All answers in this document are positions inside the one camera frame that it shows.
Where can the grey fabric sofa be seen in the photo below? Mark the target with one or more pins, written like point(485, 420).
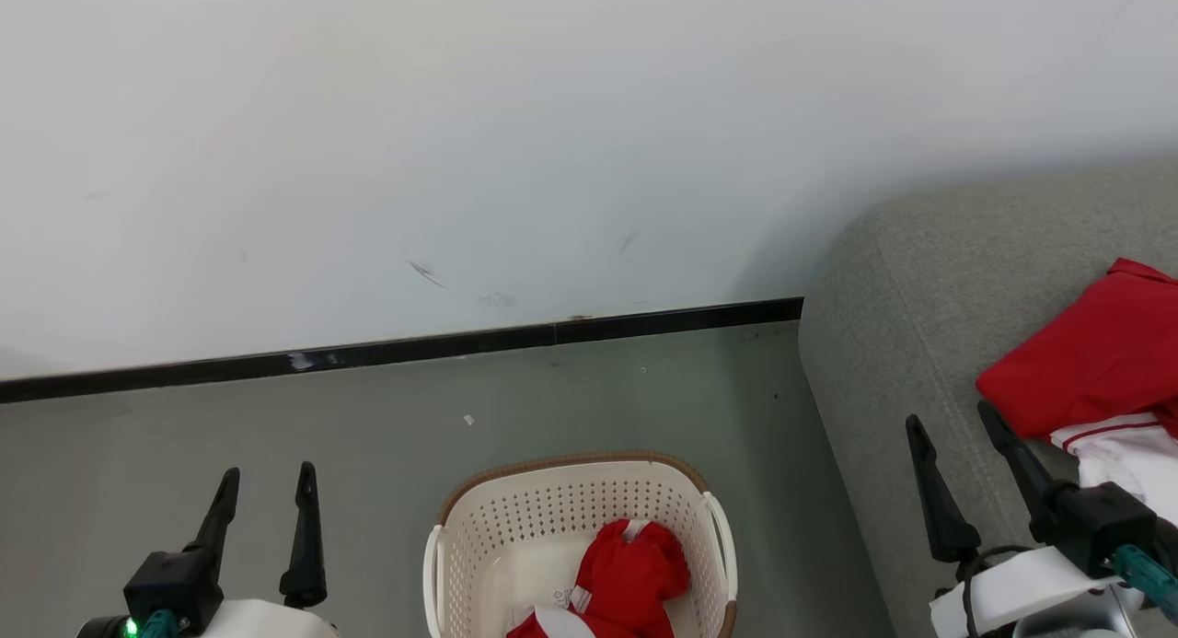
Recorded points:
point(920, 297)

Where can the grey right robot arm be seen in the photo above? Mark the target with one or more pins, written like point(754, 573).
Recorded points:
point(1077, 621)

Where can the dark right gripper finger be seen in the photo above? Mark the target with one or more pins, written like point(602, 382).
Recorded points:
point(941, 509)
point(1017, 458)

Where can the black wall baseboard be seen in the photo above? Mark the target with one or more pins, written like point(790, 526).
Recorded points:
point(414, 348)

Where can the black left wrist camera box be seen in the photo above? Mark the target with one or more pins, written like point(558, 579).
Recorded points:
point(175, 587)

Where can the printed label sticker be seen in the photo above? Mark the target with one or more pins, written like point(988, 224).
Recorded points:
point(560, 597)

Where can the white perforated laundry basket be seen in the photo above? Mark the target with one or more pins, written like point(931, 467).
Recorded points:
point(552, 509)

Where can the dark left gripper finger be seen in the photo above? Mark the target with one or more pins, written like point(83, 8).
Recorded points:
point(306, 546)
point(213, 523)

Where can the red jersey with white sleeve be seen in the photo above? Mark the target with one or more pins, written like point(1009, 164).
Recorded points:
point(1086, 362)

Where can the red garment with white lettering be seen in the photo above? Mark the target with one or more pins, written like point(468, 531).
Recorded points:
point(635, 574)

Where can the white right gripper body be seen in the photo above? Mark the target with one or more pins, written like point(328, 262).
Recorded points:
point(1022, 592)

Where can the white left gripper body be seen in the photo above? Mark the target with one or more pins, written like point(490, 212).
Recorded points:
point(267, 622)

